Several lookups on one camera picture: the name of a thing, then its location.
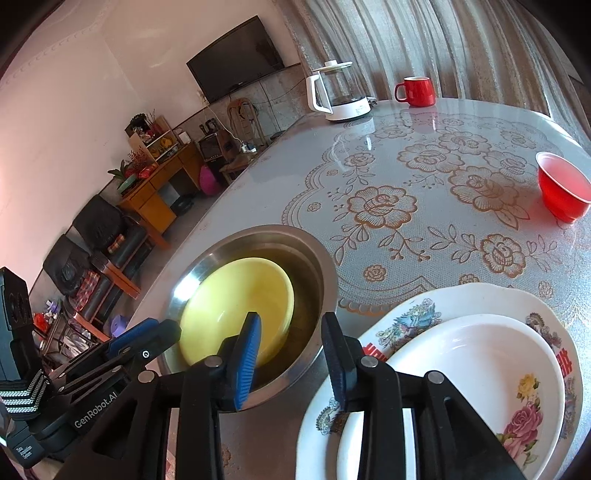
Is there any yellow plastic bowl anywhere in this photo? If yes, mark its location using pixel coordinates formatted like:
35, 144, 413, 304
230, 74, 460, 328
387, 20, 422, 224
174, 257, 294, 367

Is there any stainless steel bowl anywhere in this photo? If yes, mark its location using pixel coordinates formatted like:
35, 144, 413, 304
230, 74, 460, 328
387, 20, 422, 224
165, 225, 339, 409

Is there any dragon double-happiness plate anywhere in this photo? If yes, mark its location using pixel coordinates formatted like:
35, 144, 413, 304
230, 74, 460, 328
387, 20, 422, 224
295, 283, 584, 479

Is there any white rose garden plate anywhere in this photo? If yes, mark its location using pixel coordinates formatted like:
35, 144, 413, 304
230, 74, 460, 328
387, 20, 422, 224
337, 314, 565, 479

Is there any red plastic bowl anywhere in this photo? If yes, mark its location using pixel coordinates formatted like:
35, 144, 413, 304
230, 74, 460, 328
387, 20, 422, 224
535, 152, 590, 224

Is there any purple floral rim plate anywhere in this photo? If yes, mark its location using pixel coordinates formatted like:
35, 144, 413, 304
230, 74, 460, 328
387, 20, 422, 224
293, 434, 298, 479

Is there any black leather armchair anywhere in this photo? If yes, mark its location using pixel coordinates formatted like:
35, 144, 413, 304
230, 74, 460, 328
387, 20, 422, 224
72, 194, 153, 324

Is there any orange wooden cabinet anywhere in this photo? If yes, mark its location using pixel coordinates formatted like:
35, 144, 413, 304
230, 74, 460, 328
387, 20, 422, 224
117, 143, 204, 249

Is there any floral lace tablecloth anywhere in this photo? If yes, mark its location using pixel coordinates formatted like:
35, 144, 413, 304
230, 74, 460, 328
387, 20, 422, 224
281, 111, 590, 325

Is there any pink bag on floor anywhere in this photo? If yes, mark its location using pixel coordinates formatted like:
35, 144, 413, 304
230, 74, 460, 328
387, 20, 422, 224
199, 165, 223, 197

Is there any wooden shelf with items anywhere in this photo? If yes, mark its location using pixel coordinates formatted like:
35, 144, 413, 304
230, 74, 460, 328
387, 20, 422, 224
125, 113, 179, 163

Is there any small old television set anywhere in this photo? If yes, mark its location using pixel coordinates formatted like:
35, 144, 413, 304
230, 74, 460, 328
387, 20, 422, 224
197, 130, 235, 163

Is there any wooden chair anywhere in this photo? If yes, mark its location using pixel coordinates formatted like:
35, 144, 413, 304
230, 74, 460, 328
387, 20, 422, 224
221, 98, 270, 184

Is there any white glass electric kettle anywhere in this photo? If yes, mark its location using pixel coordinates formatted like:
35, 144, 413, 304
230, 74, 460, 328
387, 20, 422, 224
305, 60, 370, 122

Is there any red ceramic mug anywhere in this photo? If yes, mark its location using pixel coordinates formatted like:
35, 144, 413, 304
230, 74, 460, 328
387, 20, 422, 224
394, 76, 436, 108

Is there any beige lace curtain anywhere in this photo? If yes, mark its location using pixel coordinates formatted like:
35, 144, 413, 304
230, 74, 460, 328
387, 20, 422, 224
276, 1, 590, 149

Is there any black wall television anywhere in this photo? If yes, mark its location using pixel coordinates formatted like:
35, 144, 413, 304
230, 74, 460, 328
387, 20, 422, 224
186, 16, 286, 103

